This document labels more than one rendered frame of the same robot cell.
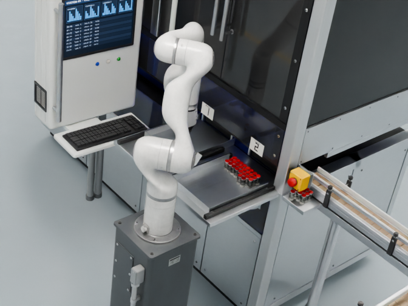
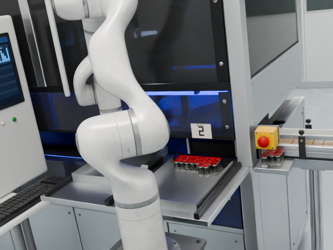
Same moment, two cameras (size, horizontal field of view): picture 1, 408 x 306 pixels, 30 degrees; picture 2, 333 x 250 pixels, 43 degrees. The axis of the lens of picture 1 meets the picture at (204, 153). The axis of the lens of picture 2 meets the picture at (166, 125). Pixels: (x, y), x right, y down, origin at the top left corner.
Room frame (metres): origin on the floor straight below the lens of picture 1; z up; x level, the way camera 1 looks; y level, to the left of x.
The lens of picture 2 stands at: (1.35, 0.30, 1.55)
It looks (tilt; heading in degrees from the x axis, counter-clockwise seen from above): 17 degrees down; 345
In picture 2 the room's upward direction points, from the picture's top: 8 degrees counter-clockwise
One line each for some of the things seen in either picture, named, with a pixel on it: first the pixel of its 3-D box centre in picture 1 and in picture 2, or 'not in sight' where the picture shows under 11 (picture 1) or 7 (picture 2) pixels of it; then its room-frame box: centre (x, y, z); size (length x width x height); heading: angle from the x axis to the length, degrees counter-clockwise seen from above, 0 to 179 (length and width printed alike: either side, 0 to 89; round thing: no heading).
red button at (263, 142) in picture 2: (292, 181); (263, 141); (2.64, -0.39, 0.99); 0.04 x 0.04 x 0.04; 45
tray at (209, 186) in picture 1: (219, 182); (183, 181); (2.69, -0.09, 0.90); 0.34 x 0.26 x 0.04; 135
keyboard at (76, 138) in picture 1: (105, 131); (27, 197); (3.07, 0.49, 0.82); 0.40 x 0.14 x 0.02; 133
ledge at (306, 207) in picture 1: (303, 200); (275, 163); (2.69, -0.46, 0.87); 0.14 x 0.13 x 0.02; 135
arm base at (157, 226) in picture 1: (159, 210); (141, 227); (2.36, 0.14, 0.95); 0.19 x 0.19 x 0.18
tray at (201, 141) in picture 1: (189, 138); (122, 162); (3.00, 0.08, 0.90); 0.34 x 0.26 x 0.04; 135
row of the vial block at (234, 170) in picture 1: (238, 173); (195, 167); (2.76, -0.16, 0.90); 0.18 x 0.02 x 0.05; 45
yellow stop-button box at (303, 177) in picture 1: (300, 178); (266, 137); (2.67, -0.42, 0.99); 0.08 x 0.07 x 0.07; 135
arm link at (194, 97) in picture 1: (189, 87); (105, 90); (2.87, 0.11, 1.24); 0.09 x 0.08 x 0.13; 86
